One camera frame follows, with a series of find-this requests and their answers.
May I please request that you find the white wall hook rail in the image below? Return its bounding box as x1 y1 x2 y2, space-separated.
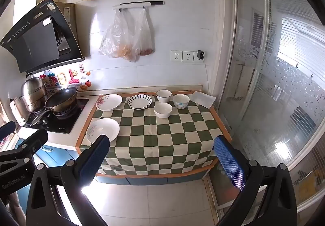
112 1 164 11

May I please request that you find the white jug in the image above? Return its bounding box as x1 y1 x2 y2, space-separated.
10 98 27 127

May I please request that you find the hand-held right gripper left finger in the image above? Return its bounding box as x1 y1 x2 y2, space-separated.
26 135 110 226

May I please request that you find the black gas stove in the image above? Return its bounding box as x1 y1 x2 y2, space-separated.
23 98 90 134

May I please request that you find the white plate with pink flowers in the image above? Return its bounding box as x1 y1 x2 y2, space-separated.
96 94 123 111

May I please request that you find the white plate with dark stripes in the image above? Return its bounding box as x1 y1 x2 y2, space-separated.
127 94 153 110

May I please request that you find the plain white bowl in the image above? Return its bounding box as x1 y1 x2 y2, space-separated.
156 89 172 103
154 102 173 118

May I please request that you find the white bowl with blue dots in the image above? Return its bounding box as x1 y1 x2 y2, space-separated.
173 94 190 110

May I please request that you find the group of colourful wall decorations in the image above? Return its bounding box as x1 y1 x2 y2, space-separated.
39 64 92 91

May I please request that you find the large clear plastic bag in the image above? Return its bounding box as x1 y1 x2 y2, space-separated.
99 9 140 63

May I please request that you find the white plate with grey pattern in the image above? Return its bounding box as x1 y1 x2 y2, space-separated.
86 118 120 145

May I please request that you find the small clear plastic bag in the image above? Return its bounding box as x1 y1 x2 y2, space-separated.
132 9 155 56

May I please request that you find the stainless hood duct cover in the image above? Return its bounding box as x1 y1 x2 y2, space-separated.
54 2 77 29

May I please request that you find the person's left forearm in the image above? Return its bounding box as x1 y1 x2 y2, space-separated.
6 194 23 219

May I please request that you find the white paper towel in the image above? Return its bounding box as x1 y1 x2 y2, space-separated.
190 91 216 109

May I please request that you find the black range hood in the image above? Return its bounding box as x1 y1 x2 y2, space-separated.
0 0 85 74

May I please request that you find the stainless steamer pot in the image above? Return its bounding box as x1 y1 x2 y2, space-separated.
19 74 47 113

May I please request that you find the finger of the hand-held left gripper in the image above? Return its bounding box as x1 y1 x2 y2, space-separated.
0 121 16 141
14 128 49 157

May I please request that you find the frosted glass sliding door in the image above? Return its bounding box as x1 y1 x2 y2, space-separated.
216 0 325 216

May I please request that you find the green checkered tablecloth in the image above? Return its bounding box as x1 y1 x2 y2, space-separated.
76 91 233 178

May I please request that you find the thin power cable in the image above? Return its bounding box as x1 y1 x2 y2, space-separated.
203 59 212 89

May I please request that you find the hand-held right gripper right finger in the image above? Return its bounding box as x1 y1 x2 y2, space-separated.
213 136 297 226

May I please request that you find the dark wok with handle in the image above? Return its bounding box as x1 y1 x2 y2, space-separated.
30 86 79 126

